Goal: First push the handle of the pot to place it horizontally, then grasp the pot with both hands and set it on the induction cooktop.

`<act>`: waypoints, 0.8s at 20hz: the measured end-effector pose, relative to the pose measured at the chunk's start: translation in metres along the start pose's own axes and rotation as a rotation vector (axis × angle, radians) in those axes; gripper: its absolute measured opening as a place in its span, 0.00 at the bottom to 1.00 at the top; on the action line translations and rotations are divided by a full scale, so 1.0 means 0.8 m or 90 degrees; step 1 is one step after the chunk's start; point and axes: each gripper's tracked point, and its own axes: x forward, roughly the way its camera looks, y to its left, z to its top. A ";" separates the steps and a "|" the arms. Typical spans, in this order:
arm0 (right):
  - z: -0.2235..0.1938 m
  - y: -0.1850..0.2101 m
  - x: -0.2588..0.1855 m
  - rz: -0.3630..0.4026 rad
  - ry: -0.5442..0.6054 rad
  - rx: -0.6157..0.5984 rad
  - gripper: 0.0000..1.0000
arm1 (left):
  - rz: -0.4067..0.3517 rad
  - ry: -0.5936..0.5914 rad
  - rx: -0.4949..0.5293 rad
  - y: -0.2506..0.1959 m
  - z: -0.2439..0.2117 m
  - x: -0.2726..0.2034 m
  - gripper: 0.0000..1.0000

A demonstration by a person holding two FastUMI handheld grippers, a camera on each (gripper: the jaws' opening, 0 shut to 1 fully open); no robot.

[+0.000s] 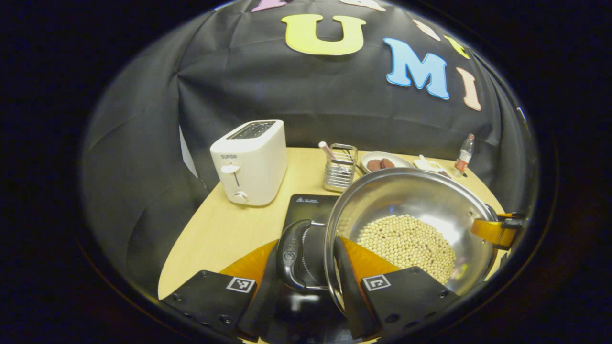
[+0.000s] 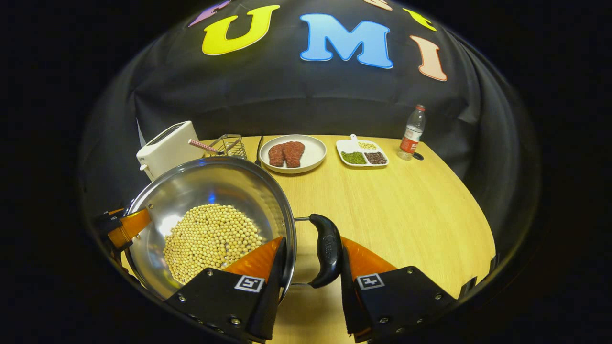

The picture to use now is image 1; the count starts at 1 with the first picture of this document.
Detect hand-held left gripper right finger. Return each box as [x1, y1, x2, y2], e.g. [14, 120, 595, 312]
[334, 236, 460, 340]

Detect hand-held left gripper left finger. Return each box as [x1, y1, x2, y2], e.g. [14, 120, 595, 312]
[162, 240, 287, 338]

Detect black induction cooktop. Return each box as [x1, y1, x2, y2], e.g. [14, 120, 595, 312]
[261, 193, 366, 344]

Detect stainless steel pot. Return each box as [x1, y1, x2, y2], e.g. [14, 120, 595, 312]
[276, 167, 501, 317]

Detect pile of yellow soybeans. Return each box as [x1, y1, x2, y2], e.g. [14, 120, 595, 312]
[356, 214, 458, 285]

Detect clear plastic water bottle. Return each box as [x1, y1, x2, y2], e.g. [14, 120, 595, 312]
[454, 133, 476, 174]

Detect white divided bean dish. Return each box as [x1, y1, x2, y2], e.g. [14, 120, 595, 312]
[413, 154, 453, 179]

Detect white round plate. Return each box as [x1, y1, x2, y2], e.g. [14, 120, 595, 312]
[359, 151, 415, 174]

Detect white toaster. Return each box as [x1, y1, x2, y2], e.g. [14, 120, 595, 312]
[209, 119, 288, 207]

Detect black backdrop cloth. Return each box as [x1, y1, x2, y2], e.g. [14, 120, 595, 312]
[80, 0, 539, 299]

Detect metal wire basket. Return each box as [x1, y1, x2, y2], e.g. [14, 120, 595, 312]
[323, 143, 359, 193]

